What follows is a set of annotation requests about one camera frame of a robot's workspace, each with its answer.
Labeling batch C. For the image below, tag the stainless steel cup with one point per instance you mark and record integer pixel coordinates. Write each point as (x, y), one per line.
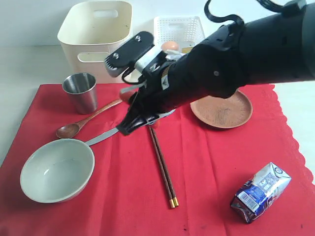
(81, 90)

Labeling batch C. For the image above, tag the pale green ceramic bowl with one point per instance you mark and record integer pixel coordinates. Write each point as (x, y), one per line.
(57, 171)

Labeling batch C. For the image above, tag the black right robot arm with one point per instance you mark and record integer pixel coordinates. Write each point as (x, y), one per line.
(276, 49)

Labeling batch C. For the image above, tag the red grilled sausage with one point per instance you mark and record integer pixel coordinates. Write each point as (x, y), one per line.
(126, 98)

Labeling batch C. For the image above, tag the brown wooden spoon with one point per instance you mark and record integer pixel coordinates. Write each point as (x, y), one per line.
(70, 130)

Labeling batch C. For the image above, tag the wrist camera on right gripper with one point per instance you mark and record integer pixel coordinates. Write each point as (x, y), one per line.
(138, 53)

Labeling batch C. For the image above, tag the right brown chopstick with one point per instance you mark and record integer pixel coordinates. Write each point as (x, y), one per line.
(169, 180)

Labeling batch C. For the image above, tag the white perforated plastic basket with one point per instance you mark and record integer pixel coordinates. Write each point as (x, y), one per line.
(186, 31)

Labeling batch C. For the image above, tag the brown chopstick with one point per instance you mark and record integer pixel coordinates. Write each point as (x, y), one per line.
(169, 180)
(159, 159)

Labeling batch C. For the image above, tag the left brown chopstick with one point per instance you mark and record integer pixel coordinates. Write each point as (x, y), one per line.
(159, 159)

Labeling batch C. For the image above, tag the brown egg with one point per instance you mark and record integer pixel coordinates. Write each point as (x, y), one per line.
(170, 45)

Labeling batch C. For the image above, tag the cream plastic storage bin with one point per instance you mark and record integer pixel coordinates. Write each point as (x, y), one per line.
(91, 31)

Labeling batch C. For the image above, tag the brown wooden plate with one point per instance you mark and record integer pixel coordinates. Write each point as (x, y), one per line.
(223, 113)

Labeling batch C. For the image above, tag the yellow cheese wedge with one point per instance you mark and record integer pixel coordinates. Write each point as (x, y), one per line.
(186, 50)

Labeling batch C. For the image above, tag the blue silver milk carton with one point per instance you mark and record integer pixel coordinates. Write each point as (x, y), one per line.
(257, 194)

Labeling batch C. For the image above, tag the metal table knife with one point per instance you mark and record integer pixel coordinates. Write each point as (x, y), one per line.
(102, 137)

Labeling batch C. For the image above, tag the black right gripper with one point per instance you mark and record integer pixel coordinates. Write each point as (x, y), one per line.
(172, 85)

